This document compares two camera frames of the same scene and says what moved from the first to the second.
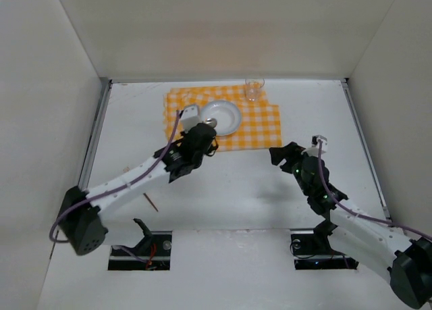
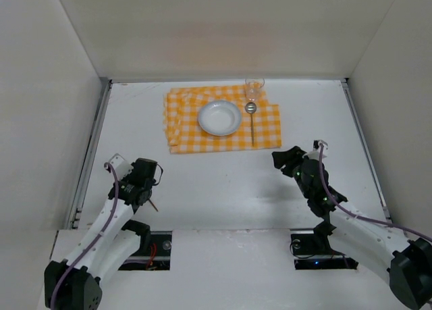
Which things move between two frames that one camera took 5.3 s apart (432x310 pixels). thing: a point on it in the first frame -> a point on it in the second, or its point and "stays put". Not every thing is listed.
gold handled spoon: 211,122 -> 251,107
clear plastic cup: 254,86 stays put
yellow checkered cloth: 260,125 stays put
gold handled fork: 150,202 stays put
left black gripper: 205,134 -> 144,195
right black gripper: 291,156 stays put
